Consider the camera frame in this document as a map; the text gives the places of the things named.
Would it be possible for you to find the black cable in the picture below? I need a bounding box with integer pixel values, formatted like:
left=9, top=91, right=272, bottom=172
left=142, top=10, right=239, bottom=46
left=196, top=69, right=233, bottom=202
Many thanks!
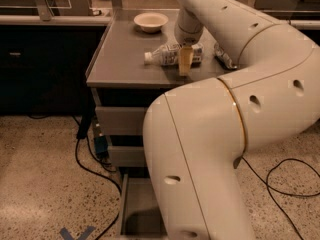
left=71, top=115, right=123, bottom=240
left=242, top=156, right=320, bottom=240

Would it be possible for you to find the white horizontal rail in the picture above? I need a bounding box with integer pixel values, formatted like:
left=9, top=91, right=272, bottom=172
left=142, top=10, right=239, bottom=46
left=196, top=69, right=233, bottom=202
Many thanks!
left=0, top=15, right=111, bottom=26

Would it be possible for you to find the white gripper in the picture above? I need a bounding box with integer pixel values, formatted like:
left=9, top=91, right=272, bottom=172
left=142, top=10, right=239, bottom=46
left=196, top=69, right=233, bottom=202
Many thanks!
left=174, top=24, right=203, bottom=76

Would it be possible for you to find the crushed silver soda can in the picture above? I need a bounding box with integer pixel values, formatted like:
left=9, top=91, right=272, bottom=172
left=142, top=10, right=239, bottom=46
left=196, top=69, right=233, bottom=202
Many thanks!
left=214, top=42, right=237, bottom=70

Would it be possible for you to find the grey middle drawer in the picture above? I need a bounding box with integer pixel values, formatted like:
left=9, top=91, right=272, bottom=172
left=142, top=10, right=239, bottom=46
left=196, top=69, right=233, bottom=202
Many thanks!
left=108, top=146, right=146, bottom=167

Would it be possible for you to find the clear plastic water bottle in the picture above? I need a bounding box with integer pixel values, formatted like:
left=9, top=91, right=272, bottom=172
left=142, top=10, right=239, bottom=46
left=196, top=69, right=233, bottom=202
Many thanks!
left=144, top=43, right=204, bottom=66

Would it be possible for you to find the blue power box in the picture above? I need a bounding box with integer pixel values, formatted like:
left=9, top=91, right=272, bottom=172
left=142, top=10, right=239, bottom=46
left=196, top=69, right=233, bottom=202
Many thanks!
left=93, top=123, right=108, bottom=160

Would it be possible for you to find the grey drawer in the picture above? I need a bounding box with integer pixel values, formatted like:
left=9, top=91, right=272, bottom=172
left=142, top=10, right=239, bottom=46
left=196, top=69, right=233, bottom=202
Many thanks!
left=96, top=106, right=146, bottom=135
left=116, top=174, right=168, bottom=240
left=108, top=146, right=146, bottom=167

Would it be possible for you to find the grey drawer cabinet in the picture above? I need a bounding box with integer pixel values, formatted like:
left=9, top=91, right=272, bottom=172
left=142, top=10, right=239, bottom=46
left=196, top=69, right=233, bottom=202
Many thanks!
left=87, top=9, right=226, bottom=178

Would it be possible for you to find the white ceramic bowl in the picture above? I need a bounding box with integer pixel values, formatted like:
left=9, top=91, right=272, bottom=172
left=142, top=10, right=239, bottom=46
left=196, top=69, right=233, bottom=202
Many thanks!
left=134, top=12, right=169, bottom=33

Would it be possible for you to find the black cable on left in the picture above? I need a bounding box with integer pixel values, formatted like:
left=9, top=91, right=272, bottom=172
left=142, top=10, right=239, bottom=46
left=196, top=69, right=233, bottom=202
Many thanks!
left=71, top=115, right=123, bottom=240

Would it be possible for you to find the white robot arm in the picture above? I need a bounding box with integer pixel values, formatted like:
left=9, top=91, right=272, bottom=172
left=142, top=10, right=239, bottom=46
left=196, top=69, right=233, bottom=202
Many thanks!
left=143, top=0, right=320, bottom=240

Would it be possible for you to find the black cable on right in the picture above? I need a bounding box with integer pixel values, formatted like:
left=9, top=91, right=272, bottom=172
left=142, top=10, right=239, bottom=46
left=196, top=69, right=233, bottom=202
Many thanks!
left=242, top=156, right=320, bottom=240

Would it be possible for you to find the dark low cabinet left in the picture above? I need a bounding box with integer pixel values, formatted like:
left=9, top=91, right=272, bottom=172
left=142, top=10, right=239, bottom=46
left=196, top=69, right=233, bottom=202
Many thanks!
left=0, top=25, right=105, bottom=114

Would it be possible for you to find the grey bottom drawer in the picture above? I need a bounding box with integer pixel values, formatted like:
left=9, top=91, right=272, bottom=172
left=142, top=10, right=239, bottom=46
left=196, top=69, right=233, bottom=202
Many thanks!
left=116, top=174, right=168, bottom=240

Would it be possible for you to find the grey top drawer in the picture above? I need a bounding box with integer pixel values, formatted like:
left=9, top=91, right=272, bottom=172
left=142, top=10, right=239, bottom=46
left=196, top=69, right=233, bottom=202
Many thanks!
left=96, top=106, right=146, bottom=135

